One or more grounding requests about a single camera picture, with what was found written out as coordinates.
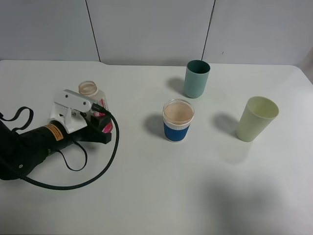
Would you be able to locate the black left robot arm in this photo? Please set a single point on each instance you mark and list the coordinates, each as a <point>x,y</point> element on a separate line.
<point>9,146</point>

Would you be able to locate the pale green plastic cup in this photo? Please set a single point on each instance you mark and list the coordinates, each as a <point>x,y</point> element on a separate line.
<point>259,112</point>

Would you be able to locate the blue sleeve glass cup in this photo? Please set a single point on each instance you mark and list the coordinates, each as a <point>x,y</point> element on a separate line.
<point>177,117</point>

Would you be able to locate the teal plastic cup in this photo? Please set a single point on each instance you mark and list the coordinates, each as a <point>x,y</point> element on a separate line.
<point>196,76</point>

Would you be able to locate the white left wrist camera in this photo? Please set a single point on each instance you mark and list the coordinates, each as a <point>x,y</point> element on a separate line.
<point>66,109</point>

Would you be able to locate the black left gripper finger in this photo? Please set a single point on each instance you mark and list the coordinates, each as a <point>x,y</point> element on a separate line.
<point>98,122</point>
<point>90,134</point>

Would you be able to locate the pink label drink bottle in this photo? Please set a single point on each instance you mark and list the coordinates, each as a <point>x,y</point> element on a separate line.
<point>90,89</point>

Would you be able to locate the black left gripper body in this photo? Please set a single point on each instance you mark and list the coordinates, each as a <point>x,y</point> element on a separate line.
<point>46,140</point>

